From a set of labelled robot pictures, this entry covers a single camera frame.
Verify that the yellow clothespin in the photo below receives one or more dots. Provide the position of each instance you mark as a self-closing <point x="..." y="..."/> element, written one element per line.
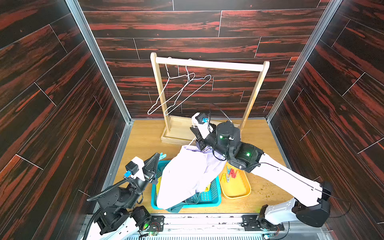
<point x="224" y="178"/>

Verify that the wooden clothes rack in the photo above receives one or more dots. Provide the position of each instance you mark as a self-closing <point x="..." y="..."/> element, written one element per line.
<point x="177" y="129"/>

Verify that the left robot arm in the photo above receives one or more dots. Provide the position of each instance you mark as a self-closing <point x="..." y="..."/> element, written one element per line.
<point x="117" y="203"/>

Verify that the green shorts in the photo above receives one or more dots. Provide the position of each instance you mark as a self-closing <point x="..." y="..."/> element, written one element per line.
<point x="194" y="200"/>

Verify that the yellow plastic tray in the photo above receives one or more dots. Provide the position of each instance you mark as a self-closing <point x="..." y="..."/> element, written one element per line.
<point x="237" y="188"/>

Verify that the lilac shorts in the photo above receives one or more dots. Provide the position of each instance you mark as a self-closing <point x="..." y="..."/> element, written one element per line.
<point x="187" y="174"/>

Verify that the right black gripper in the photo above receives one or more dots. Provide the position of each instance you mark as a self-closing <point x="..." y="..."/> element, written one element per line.
<point x="201" y="141"/>

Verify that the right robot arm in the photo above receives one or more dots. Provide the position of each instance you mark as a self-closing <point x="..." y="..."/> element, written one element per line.
<point x="310" y="203"/>

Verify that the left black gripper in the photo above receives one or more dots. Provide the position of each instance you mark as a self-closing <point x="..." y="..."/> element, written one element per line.
<point x="149" y="174"/>

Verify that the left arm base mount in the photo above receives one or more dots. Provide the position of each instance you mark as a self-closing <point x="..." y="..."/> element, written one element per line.
<point x="153" y="223"/>

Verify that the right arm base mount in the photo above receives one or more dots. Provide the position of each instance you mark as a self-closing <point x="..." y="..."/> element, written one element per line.
<point x="256" y="223"/>

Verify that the red clothespin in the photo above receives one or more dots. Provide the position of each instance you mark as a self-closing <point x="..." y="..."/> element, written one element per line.
<point x="233" y="173"/>

